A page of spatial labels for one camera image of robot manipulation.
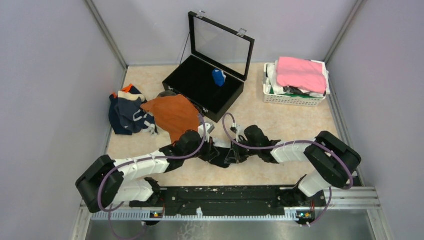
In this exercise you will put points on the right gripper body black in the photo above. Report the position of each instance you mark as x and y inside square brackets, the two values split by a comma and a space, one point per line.
[241, 153]

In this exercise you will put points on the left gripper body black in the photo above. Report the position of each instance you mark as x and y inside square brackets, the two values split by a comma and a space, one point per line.
[205, 153]

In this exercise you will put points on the black underwear white trim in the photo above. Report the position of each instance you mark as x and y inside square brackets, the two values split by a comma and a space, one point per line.
[223, 148]

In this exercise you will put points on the orange underwear cream waistband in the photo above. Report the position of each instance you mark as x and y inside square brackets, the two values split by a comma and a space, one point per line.
[174, 114]

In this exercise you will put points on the olive grey underwear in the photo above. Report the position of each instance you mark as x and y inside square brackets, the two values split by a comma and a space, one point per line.
[167, 93]

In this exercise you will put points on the black display case glass lid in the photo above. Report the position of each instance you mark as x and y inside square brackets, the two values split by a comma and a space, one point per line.
[212, 46]

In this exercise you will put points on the royal blue underwear white trim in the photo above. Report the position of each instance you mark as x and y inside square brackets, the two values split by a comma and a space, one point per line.
[219, 77]

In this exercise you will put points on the dark blue underwear cream waistband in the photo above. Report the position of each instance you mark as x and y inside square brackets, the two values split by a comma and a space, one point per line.
[144, 121]

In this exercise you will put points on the navy underwear orange waistband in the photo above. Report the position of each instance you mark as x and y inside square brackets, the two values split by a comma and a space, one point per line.
[116, 119]

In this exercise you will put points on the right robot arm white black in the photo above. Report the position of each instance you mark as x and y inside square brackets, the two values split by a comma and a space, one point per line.
[333, 160]

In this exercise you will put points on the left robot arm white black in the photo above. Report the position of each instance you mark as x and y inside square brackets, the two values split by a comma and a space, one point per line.
[112, 182]

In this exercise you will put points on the white plastic basket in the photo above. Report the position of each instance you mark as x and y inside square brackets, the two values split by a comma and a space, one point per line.
[305, 99]

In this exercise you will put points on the white cloths in basket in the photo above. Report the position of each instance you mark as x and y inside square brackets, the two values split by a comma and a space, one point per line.
[289, 89]

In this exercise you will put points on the pink folded cloth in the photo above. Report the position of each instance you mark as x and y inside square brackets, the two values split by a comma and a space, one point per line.
[302, 74]

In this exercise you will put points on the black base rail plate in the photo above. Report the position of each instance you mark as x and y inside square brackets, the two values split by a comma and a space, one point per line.
[229, 201]

